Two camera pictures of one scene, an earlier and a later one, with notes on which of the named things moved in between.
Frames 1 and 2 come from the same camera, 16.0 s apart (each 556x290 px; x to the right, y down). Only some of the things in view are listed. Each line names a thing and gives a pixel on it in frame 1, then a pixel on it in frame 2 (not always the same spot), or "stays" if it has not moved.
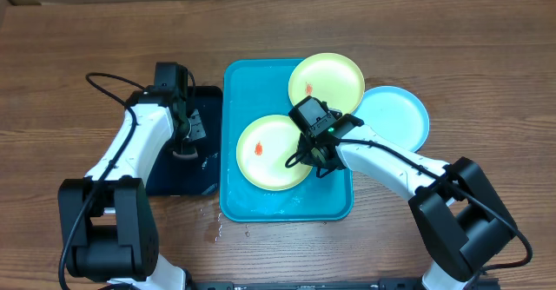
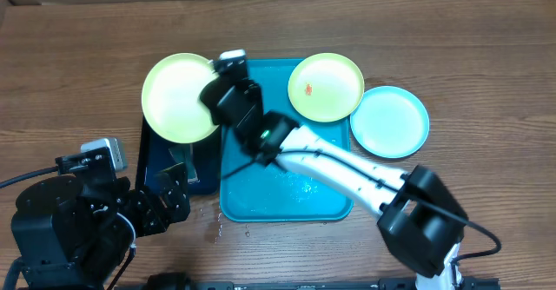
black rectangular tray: [174, 174] stays
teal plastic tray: [252, 88] stays
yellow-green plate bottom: [264, 147] → [170, 98]
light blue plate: [394, 114] stays
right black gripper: [308, 157] → [258, 91]
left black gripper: [199, 130] → [158, 220]
